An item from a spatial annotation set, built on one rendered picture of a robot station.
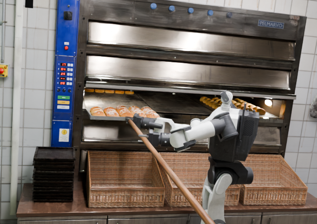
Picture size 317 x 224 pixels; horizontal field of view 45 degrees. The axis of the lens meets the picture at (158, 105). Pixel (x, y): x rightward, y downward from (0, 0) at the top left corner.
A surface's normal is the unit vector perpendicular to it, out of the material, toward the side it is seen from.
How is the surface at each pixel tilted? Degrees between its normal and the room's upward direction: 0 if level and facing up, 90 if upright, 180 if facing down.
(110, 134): 70
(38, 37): 90
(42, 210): 0
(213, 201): 114
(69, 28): 90
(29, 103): 90
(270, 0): 90
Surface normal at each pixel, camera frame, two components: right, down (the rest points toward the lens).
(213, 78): 0.26, -0.15
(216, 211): 0.25, 0.20
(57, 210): 0.10, -0.98
